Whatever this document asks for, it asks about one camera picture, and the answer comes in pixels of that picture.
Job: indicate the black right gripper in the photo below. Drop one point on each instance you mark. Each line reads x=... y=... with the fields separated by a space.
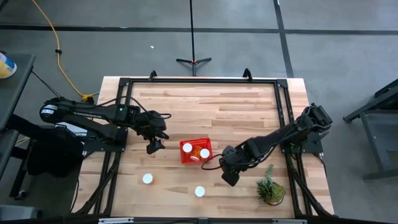
x=234 y=158

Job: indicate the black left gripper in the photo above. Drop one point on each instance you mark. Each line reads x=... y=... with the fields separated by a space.
x=150 y=124

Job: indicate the red plastic basket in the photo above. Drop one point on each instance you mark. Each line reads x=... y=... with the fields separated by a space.
x=203 y=142

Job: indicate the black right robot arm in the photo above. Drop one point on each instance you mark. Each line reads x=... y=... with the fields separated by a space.
x=280 y=133

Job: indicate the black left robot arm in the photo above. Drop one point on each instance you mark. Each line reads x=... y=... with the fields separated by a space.
x=81 y=113

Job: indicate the small green potted plant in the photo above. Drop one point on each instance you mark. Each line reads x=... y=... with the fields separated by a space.
x=269 y=189

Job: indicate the black table clamp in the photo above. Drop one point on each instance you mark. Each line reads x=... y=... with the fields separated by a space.
x=152 y=75
x=247 y=74

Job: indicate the black tripod stand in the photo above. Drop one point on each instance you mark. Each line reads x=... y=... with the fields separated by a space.
x=192 y=31

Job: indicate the black bag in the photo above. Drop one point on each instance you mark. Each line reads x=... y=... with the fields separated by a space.
x=53 y=155

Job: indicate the dark metal table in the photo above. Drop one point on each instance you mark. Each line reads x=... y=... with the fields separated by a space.
x=373 y=124

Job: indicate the dark grey side table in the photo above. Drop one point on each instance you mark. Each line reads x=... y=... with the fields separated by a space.
x=15 y=93

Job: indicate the grey rounded object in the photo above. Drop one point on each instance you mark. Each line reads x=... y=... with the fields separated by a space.
x=17 y=213

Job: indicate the yellow and blue container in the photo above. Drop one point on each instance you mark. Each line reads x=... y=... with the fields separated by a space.
x=6 y=67

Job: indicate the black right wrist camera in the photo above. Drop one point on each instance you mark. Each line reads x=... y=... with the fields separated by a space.
x=231 y=179

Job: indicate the black metal table frame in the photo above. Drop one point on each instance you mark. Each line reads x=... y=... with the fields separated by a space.
x=143 y=81

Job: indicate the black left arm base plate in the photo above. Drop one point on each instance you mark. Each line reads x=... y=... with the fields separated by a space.
x=102 y=148

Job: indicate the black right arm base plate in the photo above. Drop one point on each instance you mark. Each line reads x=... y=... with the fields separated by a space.
x=311 y=148

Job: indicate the grey metal bracket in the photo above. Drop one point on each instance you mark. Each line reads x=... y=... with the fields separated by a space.
x=115 y=220
x=289 y=221

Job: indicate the black base plate lever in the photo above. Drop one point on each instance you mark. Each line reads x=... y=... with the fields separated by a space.
x=324 y=137

